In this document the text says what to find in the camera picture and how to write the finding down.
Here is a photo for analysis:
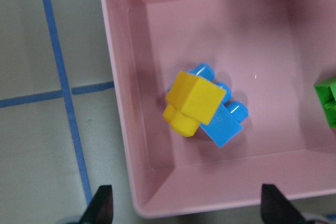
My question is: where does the pink plastic box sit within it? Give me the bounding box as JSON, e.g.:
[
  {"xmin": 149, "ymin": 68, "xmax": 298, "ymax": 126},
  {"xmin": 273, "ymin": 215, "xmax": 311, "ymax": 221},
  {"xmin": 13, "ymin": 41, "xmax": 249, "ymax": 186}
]
[{"xmin": 101, "ymin": 0, "xmax": 335, "ymax": 218}]

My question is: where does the blue toy block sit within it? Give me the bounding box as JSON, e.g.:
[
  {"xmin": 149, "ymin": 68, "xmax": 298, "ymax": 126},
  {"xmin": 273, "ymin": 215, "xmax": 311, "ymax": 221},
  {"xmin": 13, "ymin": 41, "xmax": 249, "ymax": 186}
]
[{"xmin": 187, "ymin": 63, "xmax": 249, "ymax": 147}]

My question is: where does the green toy block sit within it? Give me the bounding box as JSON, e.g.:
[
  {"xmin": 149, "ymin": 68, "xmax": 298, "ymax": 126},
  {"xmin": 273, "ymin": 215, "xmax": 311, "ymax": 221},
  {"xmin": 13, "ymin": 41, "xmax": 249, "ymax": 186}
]
[{"xmin": 314, "ymin": 76, "xmax": 335, "ymax": 129}]

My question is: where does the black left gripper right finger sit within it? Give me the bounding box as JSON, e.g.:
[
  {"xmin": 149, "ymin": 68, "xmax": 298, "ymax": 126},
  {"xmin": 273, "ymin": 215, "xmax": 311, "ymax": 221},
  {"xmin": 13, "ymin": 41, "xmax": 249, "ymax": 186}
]
[{"xmin": 260, "ymin": 184, "xmax": 308, "ymax": 223}]

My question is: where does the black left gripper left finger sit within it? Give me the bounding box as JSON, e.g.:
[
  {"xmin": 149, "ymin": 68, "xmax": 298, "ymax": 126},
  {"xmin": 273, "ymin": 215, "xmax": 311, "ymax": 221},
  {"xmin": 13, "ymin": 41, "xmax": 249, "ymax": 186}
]
[{"xmin": 80, "ymin": 185, "xmax": 113, "ymax": 224}]

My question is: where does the yellow toy block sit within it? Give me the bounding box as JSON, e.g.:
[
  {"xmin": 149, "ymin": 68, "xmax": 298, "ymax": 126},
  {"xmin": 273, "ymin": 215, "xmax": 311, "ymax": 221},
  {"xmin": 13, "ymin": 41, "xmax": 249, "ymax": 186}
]
[{"xmin": 163, "ymin": 71, "xmax": 226, "ymax": 137}]

